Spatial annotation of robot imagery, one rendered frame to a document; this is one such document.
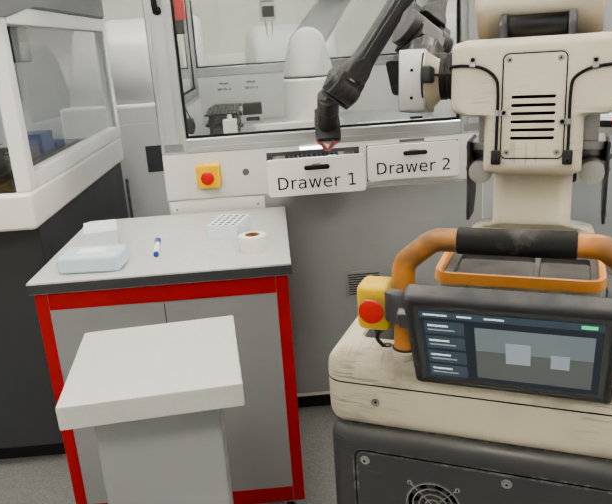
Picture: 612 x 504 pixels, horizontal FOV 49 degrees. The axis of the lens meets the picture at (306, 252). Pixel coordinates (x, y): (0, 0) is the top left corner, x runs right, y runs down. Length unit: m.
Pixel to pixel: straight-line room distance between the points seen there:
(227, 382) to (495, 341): 0.42
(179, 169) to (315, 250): 0.51
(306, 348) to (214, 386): 1.29
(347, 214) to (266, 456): 0.82
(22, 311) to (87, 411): 1.14
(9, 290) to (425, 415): 1.48
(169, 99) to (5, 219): 0.59
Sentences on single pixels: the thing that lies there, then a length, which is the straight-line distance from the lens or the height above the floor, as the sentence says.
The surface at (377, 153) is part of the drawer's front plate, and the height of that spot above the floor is 0.91.
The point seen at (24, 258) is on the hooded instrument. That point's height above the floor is 0.70.
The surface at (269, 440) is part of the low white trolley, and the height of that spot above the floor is 0.28.
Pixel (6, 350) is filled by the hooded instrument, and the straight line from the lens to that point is 2.26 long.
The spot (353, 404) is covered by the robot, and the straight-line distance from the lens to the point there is 1.03.
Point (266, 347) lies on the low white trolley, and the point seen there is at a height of 0.54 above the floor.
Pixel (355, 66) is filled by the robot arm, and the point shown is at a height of 1.19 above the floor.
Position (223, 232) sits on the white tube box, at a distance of 1.81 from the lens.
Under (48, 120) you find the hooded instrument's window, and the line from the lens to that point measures 2.28.
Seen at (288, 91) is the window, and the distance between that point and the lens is 2.11.
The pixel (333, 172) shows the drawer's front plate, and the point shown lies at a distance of 1.99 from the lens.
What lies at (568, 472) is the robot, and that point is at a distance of 1.03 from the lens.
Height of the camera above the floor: 1.25
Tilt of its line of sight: 17 degrees down
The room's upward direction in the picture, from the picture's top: 4 degrees counter-clockwise
